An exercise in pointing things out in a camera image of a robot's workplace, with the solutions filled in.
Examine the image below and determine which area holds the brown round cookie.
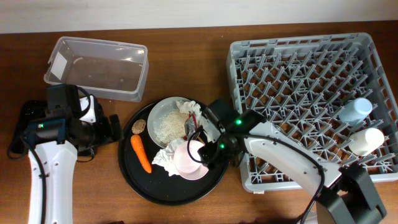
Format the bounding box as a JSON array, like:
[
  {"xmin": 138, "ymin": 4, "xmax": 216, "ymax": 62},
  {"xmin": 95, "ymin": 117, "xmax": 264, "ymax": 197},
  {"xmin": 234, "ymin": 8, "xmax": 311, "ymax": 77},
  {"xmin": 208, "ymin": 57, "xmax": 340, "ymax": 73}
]
[{"xmin": 131, "ymin": 119, "xmax": 146, "ymax": 134}]

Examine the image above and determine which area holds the round black tray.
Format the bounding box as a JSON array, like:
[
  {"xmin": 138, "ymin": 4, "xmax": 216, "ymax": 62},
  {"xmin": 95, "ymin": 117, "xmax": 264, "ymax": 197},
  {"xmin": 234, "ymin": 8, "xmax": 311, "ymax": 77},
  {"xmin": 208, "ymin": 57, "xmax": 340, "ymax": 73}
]
[{"xmin": 118, "ymin": 100, "xmax": 228, "ymax": 205}]

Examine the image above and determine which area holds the black rectangular tray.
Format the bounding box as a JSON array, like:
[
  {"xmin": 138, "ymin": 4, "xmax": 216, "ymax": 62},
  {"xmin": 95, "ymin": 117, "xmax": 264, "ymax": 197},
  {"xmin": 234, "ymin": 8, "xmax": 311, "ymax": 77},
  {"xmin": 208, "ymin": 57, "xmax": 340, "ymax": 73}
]
[{"xmin": 7, "ymin": 100, "xmax": 104, "ymax": 156}]

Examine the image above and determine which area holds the red foil snack wrapper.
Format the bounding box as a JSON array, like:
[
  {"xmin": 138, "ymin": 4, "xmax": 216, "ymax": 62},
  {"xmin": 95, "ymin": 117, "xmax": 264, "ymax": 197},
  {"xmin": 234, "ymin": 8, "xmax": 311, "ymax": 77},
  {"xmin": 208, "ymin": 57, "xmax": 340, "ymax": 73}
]
[{"xmin": 184, "ymin": 113, "xmax": 198, "ymax": 140}]

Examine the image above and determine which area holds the pink bowl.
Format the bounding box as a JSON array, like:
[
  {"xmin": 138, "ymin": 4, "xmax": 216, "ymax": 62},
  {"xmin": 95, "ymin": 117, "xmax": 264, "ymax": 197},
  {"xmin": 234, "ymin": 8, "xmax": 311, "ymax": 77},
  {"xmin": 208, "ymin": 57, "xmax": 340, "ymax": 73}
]
[{"xmin": 174, "ymin": 140, "xmax": 209, "ymax": 180}]

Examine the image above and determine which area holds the white paper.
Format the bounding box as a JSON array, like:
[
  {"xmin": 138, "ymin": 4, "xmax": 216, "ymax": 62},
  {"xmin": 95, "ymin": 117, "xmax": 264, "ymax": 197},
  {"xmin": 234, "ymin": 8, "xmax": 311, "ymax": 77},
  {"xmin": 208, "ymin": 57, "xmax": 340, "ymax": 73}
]
[{"xmin": 152, "ymin": 138, "xmax": 186, "ymax": 177}]

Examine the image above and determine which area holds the grey plate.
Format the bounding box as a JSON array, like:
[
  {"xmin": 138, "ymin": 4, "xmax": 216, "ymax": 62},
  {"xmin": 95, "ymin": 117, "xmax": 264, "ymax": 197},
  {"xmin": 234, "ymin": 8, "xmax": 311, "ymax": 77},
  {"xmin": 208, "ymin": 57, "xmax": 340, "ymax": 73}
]
[{"xmin": 147, "ymin": 96, "xmax": 192, "ymax": 148}]

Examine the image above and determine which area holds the orange carrot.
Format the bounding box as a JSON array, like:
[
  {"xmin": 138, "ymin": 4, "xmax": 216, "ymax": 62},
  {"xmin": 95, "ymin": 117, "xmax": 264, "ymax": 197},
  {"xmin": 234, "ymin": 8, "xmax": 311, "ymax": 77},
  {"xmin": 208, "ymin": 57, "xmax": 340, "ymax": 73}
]
[{"xmin": 130, "ymin": 134, "xmax": 152, "ymax": 174}]

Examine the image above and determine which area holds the grey dishwasher rack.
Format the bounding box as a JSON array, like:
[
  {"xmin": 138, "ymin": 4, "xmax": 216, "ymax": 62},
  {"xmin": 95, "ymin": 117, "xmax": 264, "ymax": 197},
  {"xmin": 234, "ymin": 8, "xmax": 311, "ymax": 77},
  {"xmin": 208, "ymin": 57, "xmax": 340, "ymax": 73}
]
[{"xmin": 226, "ymin": 33, "xmax": 397, "ymax": 182}]

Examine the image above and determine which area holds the light blue cup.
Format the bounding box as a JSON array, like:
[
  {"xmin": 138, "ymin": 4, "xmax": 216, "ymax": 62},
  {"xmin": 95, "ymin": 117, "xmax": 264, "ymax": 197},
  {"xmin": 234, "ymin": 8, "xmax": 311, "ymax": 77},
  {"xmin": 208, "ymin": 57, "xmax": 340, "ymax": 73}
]
[{"xmin": 338, "ymin": 98, "xmax": 373, "ymax": 126}]

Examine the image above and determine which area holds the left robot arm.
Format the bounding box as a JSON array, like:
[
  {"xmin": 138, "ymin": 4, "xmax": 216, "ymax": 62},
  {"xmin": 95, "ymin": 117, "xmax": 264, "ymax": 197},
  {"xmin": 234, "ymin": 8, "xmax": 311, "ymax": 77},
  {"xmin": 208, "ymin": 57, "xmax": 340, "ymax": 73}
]
[{"xmin": 20, "ymin": 84, "xmax": 122, "ymax": 223}]

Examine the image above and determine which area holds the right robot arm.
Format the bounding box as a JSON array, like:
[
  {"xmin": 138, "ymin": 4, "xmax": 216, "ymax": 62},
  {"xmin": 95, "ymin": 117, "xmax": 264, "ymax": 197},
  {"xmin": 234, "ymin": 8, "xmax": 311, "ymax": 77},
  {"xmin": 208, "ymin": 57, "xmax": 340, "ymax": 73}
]
[{"xmin": 198, "ymin": 100, "xmax": 387, "ymax": 223}]

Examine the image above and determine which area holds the clear plastic bin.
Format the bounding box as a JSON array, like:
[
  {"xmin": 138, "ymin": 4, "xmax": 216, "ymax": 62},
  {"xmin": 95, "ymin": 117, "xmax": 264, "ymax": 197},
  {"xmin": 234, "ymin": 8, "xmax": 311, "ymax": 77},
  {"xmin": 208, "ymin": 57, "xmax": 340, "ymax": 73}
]
[{"xmin": 44, "ymin": 36, "xmax": 149, "ymax": 102}]

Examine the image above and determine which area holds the white cup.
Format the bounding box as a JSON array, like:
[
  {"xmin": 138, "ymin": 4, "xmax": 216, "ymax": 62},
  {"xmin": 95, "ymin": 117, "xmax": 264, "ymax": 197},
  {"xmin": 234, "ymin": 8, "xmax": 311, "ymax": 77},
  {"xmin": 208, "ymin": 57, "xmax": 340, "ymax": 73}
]
[{"xmin": 348, "ymin": 128, "xmax": 385, "ymax": 156}]

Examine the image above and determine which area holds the white tissue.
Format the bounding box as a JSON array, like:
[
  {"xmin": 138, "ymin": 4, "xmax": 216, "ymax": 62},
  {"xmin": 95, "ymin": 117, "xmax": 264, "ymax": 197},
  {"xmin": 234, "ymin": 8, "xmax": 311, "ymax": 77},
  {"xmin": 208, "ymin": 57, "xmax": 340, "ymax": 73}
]
[{"xmin": 176, "ymin": 100, "xmax": 203, "ymax": 125}]

